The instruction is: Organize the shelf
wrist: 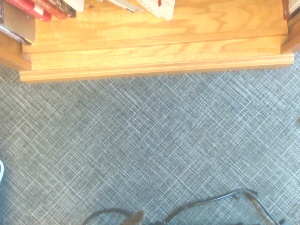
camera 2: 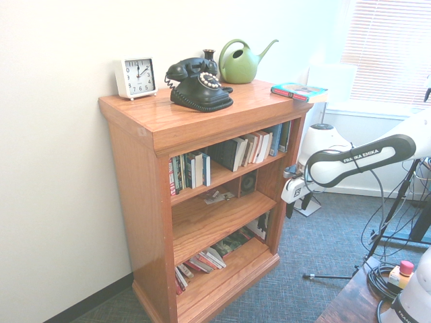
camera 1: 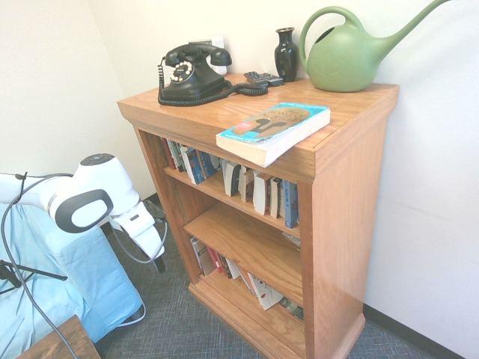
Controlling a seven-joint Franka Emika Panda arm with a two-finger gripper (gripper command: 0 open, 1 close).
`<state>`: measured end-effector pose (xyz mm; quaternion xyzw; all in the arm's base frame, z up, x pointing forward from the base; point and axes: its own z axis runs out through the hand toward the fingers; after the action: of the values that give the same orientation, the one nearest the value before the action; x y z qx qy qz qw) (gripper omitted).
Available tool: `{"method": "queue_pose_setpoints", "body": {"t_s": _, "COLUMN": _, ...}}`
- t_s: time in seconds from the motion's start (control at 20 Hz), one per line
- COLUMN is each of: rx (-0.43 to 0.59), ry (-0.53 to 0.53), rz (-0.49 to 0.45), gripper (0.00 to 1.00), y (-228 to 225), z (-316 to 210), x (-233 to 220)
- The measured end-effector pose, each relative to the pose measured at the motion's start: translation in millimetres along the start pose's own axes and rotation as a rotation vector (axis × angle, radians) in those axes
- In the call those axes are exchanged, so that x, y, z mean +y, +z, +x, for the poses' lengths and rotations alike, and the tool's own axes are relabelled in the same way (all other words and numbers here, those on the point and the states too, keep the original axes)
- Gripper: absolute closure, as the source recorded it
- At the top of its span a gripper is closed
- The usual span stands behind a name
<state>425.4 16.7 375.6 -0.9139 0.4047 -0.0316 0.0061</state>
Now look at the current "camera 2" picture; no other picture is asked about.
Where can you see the red spine book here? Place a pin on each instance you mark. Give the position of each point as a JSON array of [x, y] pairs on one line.
[[171, 176]]

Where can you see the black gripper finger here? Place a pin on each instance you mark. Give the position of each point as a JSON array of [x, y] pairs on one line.
[[289, 210], [306, 203]]

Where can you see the green spine book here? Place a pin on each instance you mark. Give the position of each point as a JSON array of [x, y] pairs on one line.
[[188, 170]]

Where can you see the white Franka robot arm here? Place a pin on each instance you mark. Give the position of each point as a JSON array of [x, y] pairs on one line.
[[367, 156]]

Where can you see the turquoise paperback book gold helmet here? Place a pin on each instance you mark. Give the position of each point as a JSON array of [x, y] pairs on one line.
[[299, 91]]

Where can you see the blue and white book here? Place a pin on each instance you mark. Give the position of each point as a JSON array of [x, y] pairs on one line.
[[206, 169]]

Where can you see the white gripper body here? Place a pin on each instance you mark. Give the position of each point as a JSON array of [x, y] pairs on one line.
[[296, 191]]

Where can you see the loose papers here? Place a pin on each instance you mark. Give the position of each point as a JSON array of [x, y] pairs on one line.
[[217, 196]]

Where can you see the green camouflage cover book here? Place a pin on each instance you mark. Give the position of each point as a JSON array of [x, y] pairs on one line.
[[232, 245]]

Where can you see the black tripod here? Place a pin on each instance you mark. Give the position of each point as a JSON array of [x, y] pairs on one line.
[[331, 276]]

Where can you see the wooden bookshelf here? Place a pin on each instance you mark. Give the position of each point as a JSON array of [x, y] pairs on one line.
[[215, 117]]

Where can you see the dark spine book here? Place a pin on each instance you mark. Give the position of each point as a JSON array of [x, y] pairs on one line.
[[178, 173]]

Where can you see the dark wooden table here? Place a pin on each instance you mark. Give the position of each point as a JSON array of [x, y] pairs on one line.
[[350, 303]]

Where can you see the black metal stand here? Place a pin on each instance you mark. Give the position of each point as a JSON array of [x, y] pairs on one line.
[[392, 210]]

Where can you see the white spine book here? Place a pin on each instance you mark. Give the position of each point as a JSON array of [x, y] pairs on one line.
[[199, 170]]

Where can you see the small wooden speaker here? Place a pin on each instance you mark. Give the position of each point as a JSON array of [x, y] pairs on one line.
[[249, 183]]

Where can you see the yellow emergency stop button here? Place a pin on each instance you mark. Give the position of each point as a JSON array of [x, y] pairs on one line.
[[402, 274]]

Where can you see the black and white picture book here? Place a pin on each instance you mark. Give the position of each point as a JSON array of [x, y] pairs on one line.
[[261, 226]]

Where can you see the small black vase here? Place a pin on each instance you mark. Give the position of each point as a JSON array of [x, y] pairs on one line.
[[209, 57]]

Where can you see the dark green book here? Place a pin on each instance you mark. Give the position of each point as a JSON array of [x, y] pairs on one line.
[[285, 136]]

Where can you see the white square alarm clock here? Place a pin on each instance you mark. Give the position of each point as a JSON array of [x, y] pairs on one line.
[[137, 77]]

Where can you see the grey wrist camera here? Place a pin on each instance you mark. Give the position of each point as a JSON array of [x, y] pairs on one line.
[[292, 172]]

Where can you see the black rotary telephone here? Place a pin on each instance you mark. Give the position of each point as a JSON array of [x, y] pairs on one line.
[[198, 91]]

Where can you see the thick black book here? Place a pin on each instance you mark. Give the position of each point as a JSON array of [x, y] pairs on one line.
[[224, 154]]

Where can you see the red and white leaning book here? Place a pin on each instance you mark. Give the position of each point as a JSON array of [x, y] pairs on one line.
[[182, 279]]

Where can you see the green plastic watering can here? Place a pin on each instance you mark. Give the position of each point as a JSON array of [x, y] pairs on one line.
[[237, 65]]

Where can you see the white book red print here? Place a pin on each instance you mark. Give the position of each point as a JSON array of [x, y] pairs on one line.
[[215, 258]]

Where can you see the blue hardcover book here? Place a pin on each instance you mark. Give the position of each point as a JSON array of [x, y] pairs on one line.
[[276, 139]]

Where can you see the cream paged paperback book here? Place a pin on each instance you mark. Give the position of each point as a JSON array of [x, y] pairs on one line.
[[248, 151], [261, 146]]

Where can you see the white window blinds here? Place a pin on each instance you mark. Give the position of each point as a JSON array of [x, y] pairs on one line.
[[384, 50]]

